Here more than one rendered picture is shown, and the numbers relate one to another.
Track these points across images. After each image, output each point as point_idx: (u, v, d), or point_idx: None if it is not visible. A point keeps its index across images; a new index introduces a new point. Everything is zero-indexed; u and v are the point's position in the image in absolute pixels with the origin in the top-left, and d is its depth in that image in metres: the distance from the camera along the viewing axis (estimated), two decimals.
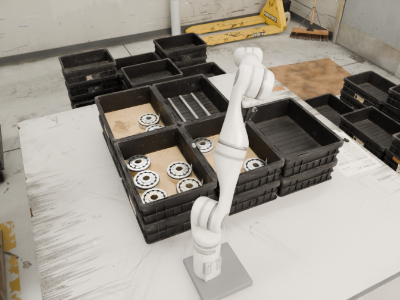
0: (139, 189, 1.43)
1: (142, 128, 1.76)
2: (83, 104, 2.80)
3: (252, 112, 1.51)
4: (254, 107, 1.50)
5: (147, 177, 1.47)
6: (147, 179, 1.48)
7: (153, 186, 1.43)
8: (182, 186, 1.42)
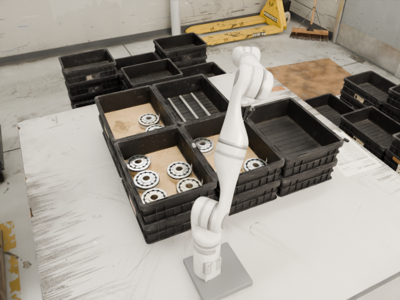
0: (139, 189, 1.43)
1: (142, 128, 1.76)
2: (83, 104, 2.80)
3: (249, 111, 1.52)
4: (252, 106, 1.51)
5: (147, 177, 1.47)
6: (147, 179, 1.48)
7: (153, 186, 1.43)
8: (182, 186, 1.42)
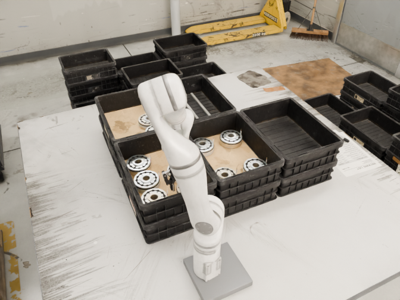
0: (139, 189, 1.43)
1: (142, 128, 1.76)
2: (83, 104, 2.80)
3: (166, 175, 1.34)
4: (165, 171, 1.33)
5: (147, 177, 1.47)
6: (147, 179, 1.48)
7: (153, 186, 1.43)
8: None
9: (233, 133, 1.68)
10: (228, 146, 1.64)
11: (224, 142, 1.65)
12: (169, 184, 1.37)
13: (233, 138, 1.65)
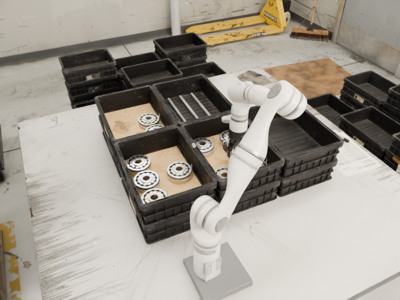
0: (139, 189, 1.43)
1: (142, 128, 1.76)
2: (83, 104, 2.80)
3: (225, 144, 1.53)
4: (225, 140, 1.52)
5: (147, 177, 1.47)
6: (147, 179, 1.48)
7: (153, 186, 1.43)
8: None
9: None
10: (228, 146, 1.64)
11: None
12: (228, 152, 1.55)
13: None
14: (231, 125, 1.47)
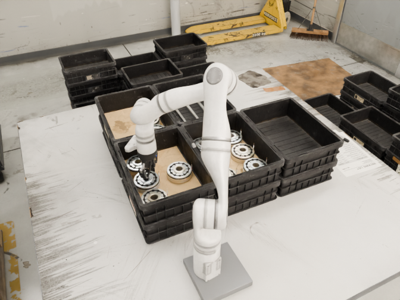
0: (139, 189, 1.43)
1: None
2: (83, 104, 2.80)
3: (142, 171, 1.41)
4: (141, 167, 1.39)
5: None
6: None
7: (153, 186, 1.43)
8: (236, 150, 1.59)
9: (233, 133, 1.68)
10: None
11: None
12: (146, 177, 1.44)
13: (233, 138, 1.65)
14: (143, 149, 1.35)
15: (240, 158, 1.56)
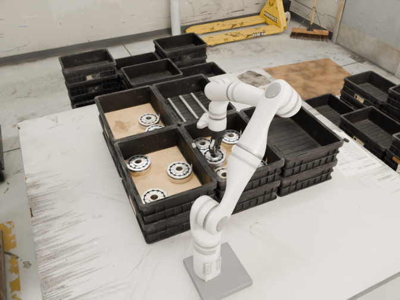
0: None
1: (142, 128, 1.76)
2: (83, 104, 2.80)
3: (212, 147, 1.49)
4: (211, 143, 1.47)
5: None
6: None
7: (221, 162, 1.51)
8: None
9: (233, 133, 1.68)
10: (228, 146, 1.64)
11: (224, 142, 1.65)
12: (215, 153, 1.52)
13: (233, 138, 1.65)
14: (215, 125, 1.43)
15: None
